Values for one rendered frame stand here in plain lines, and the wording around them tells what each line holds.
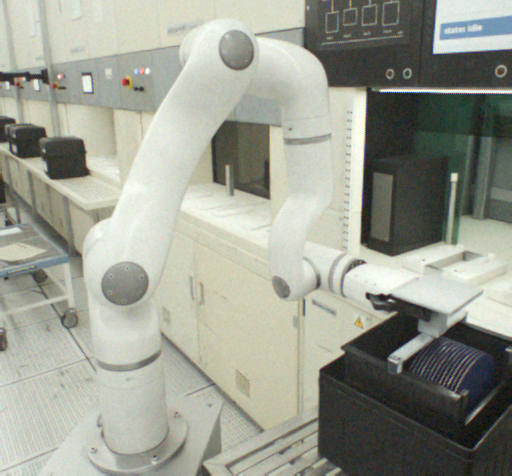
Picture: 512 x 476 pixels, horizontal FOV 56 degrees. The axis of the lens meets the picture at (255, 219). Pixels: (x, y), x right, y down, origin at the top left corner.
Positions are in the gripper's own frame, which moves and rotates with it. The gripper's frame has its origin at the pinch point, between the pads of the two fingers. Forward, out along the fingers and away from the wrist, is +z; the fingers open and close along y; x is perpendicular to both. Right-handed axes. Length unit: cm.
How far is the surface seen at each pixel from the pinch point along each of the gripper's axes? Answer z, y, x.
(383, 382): -1.8, 10.5, -11.0
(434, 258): -29, -60, -16
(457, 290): 3.1, -2.3, 2.6
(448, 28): -17, -31, 46
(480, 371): 8.2, -2.3, -10.2
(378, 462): 0.2, 13.7, -23.4
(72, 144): -289, -61, -3
